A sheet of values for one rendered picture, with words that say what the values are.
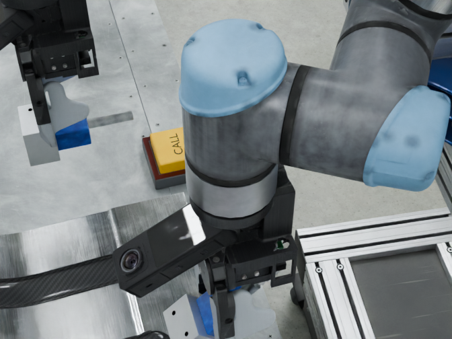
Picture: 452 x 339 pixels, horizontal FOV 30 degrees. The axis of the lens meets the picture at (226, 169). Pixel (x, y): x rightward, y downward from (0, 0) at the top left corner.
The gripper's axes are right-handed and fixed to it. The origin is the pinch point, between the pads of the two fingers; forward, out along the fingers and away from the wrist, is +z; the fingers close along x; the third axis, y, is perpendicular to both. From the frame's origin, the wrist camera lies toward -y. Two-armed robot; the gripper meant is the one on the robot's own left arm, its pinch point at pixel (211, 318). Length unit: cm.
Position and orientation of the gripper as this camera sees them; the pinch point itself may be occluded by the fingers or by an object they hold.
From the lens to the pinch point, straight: 86.4
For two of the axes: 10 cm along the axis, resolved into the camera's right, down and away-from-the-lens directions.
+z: 0.0, 6.6, 7.5
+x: -2.8, -7.2, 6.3
